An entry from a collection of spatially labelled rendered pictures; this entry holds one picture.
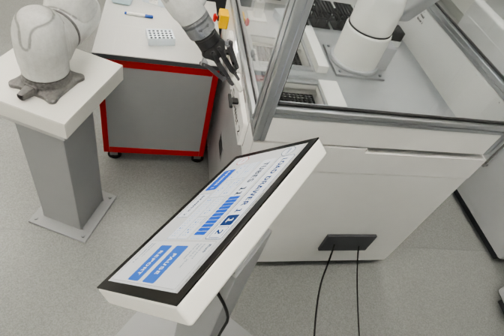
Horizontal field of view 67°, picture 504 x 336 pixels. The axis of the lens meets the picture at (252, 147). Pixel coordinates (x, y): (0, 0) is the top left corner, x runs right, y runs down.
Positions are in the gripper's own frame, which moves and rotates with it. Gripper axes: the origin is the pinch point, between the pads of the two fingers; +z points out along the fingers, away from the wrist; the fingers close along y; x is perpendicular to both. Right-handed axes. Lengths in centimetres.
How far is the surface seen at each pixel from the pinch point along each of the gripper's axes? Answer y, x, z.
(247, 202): -24, -54, -8
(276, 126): -1.0, -19.8, 10.1
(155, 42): -6, 67, -4
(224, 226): -31, -57, -10
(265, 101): -0.5, -21.4, -1.2
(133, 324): -93, 7, 63
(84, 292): -104, 29, 50
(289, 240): -20, -1, 83
